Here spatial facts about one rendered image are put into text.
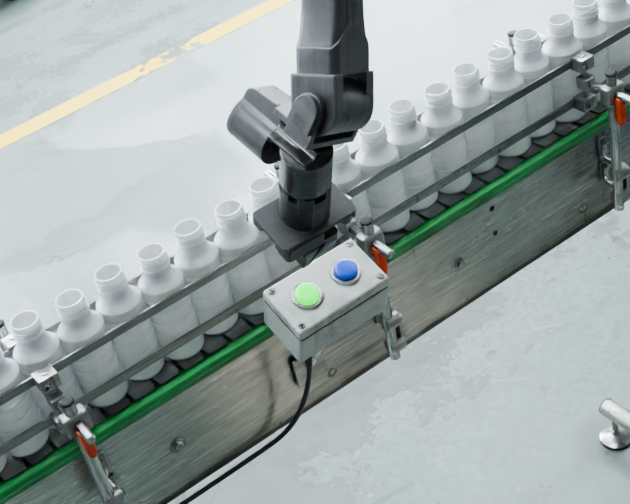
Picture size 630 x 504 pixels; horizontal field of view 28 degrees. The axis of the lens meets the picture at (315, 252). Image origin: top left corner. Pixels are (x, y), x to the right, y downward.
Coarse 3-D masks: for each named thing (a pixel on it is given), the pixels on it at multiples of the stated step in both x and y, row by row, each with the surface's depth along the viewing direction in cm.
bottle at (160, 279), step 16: (144, 256) 160; (160, 256) 157; (144, 272) 158; (160, 272) 158; (176, 272) 160; (144, 288) 159; (160, 288) 158; (176, 288) 159; (176, 304) 160; (192, 304) 163; (160, 320) 161; (176, 320) 161; (192, 320) 163; (160, 336) 164; (176, 336) 163; (176, 352) 164; (192, 352) 165
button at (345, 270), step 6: (336, 264) 155; (342, 264) 155; (348, 264) 155; (354, 264) 155; (336, 270) 155; (342, 270) 155; (348, 270) 155; (354, 270) 155; (336, 276) 155; (342, 276) 154; (348, 276) 154; (354, 276) 155
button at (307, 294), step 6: (300, 288) 153; (306, 288) 153; (312, 288) 153; (300, 294) 152; (306, 294) 152; (312, 294) 152; (318, 294) 153; (300, 300) 152; (306, 300) 152; (312, 300) 152
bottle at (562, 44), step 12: (552, 24) 183; (564, 24) 183; (552, 36) 184; (564, 36) 184; (552, 48) 185; (564, 48) 184; (576, 48) 185; (552, 60) 186; (564, 60) 185; (564, 72) 186; (576, 72) 187; (552, 84) 188; (564, 84) 187; (576, 84) 188; (564, 96) 189; (564, 120) 191; (576, 120) 192
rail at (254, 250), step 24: (600, 48) 187; (552, 72) 183; (624, 72) 192; (480, 120) 178; (552, 120) 187; (432, 144) 174; (504, 144) 183; (360, 192) 170; (432, 192) 178; (384, 216) 175; (264, 240) 164; (192, 288) 160; (264, 288) 167; (144, 312) 157; (192, 336) 163; (72, 360) 153; (144, 360) 160; (24, 384) 151; (24, 432) 154; (0, 456) 153
